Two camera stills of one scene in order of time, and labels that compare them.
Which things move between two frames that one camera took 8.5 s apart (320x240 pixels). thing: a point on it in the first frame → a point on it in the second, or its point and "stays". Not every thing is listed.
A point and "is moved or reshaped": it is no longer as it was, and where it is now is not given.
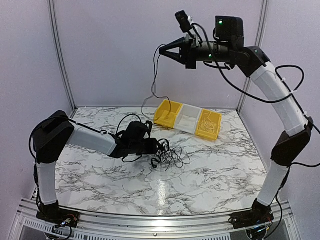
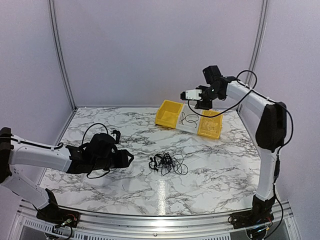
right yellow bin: x=209 y=124 stays
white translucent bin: x=187 y=118 stays
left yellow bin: x=165 y=113 stays
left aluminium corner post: x=61 y=57 stays
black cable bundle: x=169 y=156 is moved or reshaped
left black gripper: x=153 y=149 → x=123 y=161
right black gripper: x=190 y=60 → x=208 y=106
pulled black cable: x=152 y=95 → x=190 y=118
